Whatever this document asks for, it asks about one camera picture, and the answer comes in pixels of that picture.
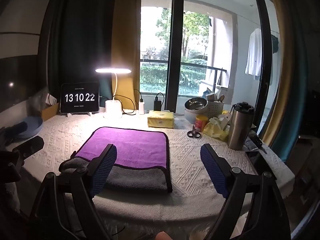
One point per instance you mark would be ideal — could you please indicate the light blue pot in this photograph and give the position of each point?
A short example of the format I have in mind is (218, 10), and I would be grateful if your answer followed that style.
(191, 116)

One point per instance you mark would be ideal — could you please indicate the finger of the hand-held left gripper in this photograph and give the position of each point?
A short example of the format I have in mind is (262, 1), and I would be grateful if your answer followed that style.
(31, 145)
(16, 128)

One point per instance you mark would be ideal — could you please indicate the red and yellow can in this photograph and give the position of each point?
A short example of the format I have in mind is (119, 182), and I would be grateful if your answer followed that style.
(200, 123)

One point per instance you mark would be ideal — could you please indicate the teal curtain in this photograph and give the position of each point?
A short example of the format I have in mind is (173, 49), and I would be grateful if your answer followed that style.
(298, 80)

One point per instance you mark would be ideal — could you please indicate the blue basin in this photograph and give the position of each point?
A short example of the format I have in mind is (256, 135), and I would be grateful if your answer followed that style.
(35, 126)

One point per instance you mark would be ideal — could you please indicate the white tablet stand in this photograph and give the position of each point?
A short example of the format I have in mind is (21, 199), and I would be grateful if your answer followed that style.
(75, 114)

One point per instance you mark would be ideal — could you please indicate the purple towel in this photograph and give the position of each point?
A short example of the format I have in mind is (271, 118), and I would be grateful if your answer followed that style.
(130, 146)

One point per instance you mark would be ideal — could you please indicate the black phone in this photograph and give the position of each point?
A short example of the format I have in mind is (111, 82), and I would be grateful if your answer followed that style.
(256, 161)

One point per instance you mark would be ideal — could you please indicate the black charger plug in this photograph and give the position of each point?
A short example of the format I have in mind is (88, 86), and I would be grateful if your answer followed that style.
(158, 105)

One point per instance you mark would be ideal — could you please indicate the dark green curtain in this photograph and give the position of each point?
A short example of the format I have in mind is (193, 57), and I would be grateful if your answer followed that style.
(75, 37)

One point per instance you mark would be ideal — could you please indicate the clear plastic bag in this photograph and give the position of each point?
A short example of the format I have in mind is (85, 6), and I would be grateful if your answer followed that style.
(40, 100)

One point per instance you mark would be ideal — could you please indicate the grey towel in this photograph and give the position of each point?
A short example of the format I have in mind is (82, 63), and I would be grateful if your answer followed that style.
(140, 178)

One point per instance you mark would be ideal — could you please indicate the white hanging shirt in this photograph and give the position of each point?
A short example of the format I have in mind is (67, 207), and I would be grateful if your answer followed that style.
(253, 52)

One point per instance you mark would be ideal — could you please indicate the small white box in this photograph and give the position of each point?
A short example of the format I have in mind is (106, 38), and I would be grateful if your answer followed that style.
(52, 99)

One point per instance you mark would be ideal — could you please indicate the white desk lamp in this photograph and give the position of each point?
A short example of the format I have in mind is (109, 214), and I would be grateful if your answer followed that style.
(113, 105)

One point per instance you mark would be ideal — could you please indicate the steel bowl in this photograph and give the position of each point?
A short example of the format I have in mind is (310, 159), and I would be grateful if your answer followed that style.
(196, 103)

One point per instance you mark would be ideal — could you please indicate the white plastic basket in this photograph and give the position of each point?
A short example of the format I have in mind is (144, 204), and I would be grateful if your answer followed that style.
(215, 108)

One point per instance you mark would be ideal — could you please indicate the gold curtain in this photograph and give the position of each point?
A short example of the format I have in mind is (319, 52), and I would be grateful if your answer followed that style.
(282, 62)

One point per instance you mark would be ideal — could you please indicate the cardboard box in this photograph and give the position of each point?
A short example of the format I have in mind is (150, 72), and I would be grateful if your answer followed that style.
(51, 111)

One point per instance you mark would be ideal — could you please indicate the white charger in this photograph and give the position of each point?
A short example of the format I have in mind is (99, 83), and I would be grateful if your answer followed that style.
(141, 107)

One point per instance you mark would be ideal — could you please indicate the steel thermos bottle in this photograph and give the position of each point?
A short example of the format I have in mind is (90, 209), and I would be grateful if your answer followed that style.
(240, 127)

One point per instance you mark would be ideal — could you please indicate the balcony railing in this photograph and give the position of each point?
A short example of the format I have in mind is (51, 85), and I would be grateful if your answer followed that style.
(182, 66)

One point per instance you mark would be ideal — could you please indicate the black remote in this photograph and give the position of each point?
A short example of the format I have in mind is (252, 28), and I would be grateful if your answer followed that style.
(256, 141)

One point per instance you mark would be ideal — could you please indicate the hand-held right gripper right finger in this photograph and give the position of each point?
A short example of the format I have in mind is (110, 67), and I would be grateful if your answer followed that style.
(213, 170)

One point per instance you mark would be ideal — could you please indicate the black tablet with clock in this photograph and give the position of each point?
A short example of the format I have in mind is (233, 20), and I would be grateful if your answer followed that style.
(80, 97)

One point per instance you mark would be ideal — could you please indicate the person's right hand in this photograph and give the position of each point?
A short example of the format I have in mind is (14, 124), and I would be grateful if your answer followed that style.
(163, 236)

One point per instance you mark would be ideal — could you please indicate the black scissors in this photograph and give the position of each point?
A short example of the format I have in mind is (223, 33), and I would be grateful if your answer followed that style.
(193, 132)

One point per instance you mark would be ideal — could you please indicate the teal hanging garment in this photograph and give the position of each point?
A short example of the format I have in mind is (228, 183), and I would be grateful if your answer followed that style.
(275, 43)

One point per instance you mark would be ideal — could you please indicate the yellow tissue pack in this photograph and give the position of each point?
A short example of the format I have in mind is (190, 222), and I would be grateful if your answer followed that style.
(160, 119)

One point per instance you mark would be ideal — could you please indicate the yellow plastic bag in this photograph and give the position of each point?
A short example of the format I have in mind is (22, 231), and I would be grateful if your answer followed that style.
(216, 128)

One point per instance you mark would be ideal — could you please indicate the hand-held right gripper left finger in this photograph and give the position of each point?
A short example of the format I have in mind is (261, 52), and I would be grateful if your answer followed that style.
(105, 170)

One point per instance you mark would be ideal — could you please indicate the mustard yellow curtain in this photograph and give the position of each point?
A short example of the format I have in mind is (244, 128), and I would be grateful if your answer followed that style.
(126, 42)

